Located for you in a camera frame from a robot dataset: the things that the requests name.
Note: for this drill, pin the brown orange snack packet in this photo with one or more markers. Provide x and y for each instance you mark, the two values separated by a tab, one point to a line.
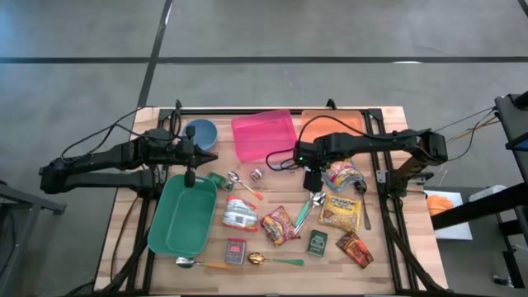
354	248

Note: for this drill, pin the yellow ramen packet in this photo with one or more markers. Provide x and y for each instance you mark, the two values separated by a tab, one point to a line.
341	211

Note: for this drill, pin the small black device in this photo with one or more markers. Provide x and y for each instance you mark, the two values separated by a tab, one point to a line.
503	281

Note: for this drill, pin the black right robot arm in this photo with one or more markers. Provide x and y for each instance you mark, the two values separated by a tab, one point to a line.
371	140

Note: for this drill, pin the grey metal table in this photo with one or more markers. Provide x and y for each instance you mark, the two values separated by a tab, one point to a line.
24	198

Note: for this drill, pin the pink plastic bin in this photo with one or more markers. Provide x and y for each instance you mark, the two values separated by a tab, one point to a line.
264	136

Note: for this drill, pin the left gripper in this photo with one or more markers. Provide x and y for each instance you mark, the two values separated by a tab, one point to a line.
189	152

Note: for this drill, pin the red ramen packet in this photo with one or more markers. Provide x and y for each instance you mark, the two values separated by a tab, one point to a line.
279	224

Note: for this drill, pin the plain silver spoon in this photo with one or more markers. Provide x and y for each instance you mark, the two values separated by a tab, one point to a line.
317	199

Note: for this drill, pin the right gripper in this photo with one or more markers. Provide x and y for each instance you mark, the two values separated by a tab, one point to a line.
313	181

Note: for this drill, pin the black metal desk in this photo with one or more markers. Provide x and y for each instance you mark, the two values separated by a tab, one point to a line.
513	119

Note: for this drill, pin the dark metal spoon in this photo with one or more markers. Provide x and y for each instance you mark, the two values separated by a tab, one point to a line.
361	186

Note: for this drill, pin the red patterned tin box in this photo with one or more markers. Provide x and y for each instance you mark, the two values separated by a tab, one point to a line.
235	251

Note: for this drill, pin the green tin box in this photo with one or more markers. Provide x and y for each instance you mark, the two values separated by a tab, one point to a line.
317	242

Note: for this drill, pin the orange cloth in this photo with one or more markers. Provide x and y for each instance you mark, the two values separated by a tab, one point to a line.
439	204

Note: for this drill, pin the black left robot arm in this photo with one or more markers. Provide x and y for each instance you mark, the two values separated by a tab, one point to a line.
103	158

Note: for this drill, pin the small green packet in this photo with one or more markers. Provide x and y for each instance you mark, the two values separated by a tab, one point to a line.
218	179

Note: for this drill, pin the white orange ramen packet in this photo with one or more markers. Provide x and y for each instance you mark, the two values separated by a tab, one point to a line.
240	213

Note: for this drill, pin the white plastic container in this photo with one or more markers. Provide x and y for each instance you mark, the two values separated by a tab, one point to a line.
486	191

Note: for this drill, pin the blue bowl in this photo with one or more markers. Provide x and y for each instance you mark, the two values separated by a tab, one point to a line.
206	132

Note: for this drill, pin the orange plastic bin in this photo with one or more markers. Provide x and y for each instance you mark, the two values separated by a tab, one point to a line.
326	121

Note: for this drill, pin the green plastic bin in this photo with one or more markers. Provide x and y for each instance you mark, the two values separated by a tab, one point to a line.
181	222

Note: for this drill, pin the white paper sheet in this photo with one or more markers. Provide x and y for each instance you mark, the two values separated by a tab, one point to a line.
453	227

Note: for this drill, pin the multicolour ramen packet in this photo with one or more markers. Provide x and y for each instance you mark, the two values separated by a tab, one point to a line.
344	177

